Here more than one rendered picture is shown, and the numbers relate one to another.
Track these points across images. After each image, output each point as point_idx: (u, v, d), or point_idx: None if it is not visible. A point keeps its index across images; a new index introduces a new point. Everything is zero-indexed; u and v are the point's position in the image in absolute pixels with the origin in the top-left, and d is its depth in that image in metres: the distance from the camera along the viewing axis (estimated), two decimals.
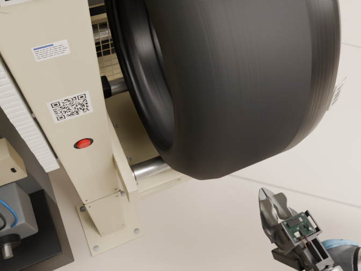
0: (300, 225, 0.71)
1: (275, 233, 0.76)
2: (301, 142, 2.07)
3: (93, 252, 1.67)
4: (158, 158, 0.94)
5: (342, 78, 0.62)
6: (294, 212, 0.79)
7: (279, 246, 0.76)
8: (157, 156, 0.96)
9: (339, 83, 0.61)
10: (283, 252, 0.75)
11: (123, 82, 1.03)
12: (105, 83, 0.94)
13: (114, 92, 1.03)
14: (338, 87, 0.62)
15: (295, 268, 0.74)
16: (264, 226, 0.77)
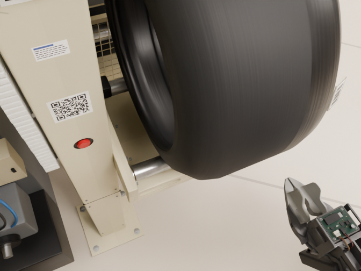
0: (340, 222, 0.57)
1: (306, 232, 0.63)
2: (301, 142, 2.07)
3: (93, 252, 1.67)
4: (158, 158, 0.94)
5: (342, 78, 0.62)
6: (327, 207, 0.65)
7: (311, 248, 0.62)
8: (157, 156, 0.96)
9: (339, 83, 0.61)
10: (317, 255, 0.61)
11: (123, 82, 1.03)
12: (105, 83, 0.94)
13: (114, 92, 1.03)
14: (338, 87, 0.62)
15: None
16: (293, 223, 0.63)
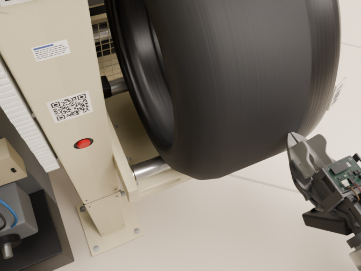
0: (348, 172, 0.52)
1: (310, 186, 0.58)
2: None
3: (93, 252, 1.67)
4: (158, 158, 0.94)
5: (342, 78, 0.62)
6: None
7: (316, 204, 0.57)
8: (157, 156, 0.96)
9: (339, 82, 0.61)
10: (323, 211, 0.56)
11: (123, 82, 1.03)
12: (105, 83, 0.94)
13: (114, 92, 1.03)
14: (338, 87, 0.62)
15: (339, 232, 0.55)
16: (296, 178, 0.58)
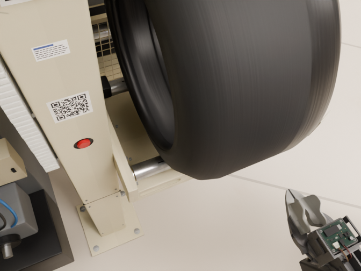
0: (339, 234, 0.60)
1: (307, 242, 0.65)
2: (301, 142, 2.07)
3: (93, 252, 1.67)
4: (162, 171, 0.94)
5: (327, 113, 0.69)
6: (327, 218, 0.68)
7: (311, 258, 0.65)
8: (162, 165, 0.93)
9: (324, 118, 0.68)
10: (317, 265, 0.64)
11: (124, 92, 1.06)
12: (105, 83, 0.94)
13: None
14: (322, 121, 0.69)
15: None
16: (294, 234, 0.66)
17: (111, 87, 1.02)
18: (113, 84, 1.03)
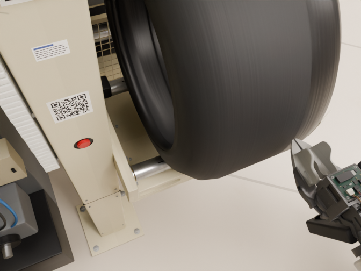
0: (353, 180, 0.52)
1: (315, 194, 0.57)
2: None
3: (93, 252, 1.67)
4: (162, 171, 0.94)
5: (327, 113, 0.69)
6: (338, 169, 0.60)
7: (321, 212, 0.57)
8: (162, 165, 0.93)
9: (324, 118, 0.68)
10: (327, 219, 0.56)
11: (124, 92, 1.06)
12: (105, 83, 0.94)
13: None
14: (322, 121, 0.69)
15: (344, 240, 0.55)
16: (300, 186, 0.58)
17: (111, 87, 1.02)
18: (113, 84, 1.03)
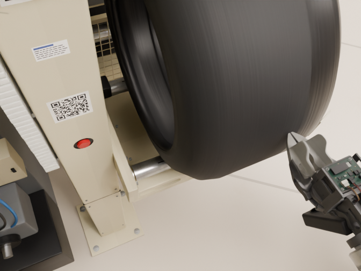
0: (348, 172, 0.52)
1: (310, 186, 0.58)
2: None
3: (93, 252, 1.67)
4: (162, 171, 0.94)
5: (327, 113, 0.69)
6: None
7: (316, 204, 0.57)
8: (162, 165, 0.93)
9: (324, 118, 0.68)
10: (323, 211, 0.56)
11: (124, 92, 1.06)
12: (105, 83, 0.94)
13: None
14: (322, 121, 0.69)
15: (339, 232, 0.55)
16: (296, 178, 0.58)
17: (111, 87, 1.02)
18: (113, 84, 1.03)
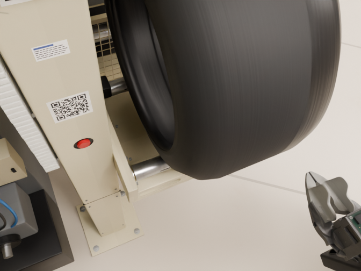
0: None
1: (331, 231, 0.56)
2: (301, 142, 2.07)
3: (93, 252, 1.67)
4: None
5: None
6: (354, 204, 0.59)
7: (338, 249, 0.56)
8: (163, 171, 0.95)
9: None
10: (344, 257, 0.55)
11: None
12: (105, 83, 0.94)
13: None
14: None
15: None
16: (316, 222, 0.57)
17: (113, 94, 1.04)
18: (116, 92, 1.03)
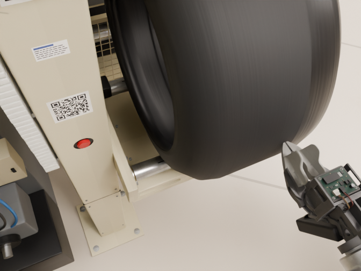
0: (339, 182, 0.55)
1: (304, 194, 0.60)
2: (301, 142, 2.07)
3: (93, 252, 1.67)
4: (162, 171, 0.94)
5: None
6: (326, 171, 0.63)
7: (309, 211, 0.60)
8: (162, 165, 0.93)
9: None
10: (315, 218, 0.59)
11: (124, 92, 1.06)
12: (105, 83, 0.94)
13: None
14: None
15: (331, 238, 0.58)
16: (290, 186, 0.61)
17: (111, 87, 1.02)
18: (113, 84, 1.03)
